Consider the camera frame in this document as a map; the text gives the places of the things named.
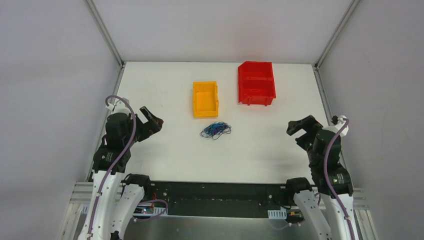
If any red plastic bin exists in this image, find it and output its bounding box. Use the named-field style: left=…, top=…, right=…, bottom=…
left=237, top=61, right=276, bottom=106

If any blue wire bundle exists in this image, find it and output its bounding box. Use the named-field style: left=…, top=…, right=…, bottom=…
left=199, top=121, right=233, bottom=141

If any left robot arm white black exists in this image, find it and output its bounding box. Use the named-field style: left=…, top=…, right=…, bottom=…
left=78, top=95, right=168, bottom=240

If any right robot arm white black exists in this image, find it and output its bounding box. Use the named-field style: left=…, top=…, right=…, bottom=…
left=283, top=115, right=359, bottom=240

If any yellow plastic bin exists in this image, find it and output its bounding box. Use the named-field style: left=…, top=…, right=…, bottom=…
left=192, top=81, right=219, bottom=118

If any right white slotted cable duct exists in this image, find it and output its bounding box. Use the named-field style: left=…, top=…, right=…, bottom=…
left=267, top=208, right=287, bottom=220

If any white slotted cable duct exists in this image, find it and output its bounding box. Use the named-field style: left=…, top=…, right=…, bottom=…
left=81, top=203, right=169, bottom=218
left=267, top=208, right=287, bottom=220

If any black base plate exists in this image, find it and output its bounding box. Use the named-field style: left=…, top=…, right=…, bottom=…
left=134, top=181, right=297, bottom=219

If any aluminium frame rail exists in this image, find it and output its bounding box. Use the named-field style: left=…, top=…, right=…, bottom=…
left=70, top=181, right=369, bottom=210

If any left white slotted cable duct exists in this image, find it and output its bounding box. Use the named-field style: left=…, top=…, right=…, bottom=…
left=81, top=203, right=169, bottom=218

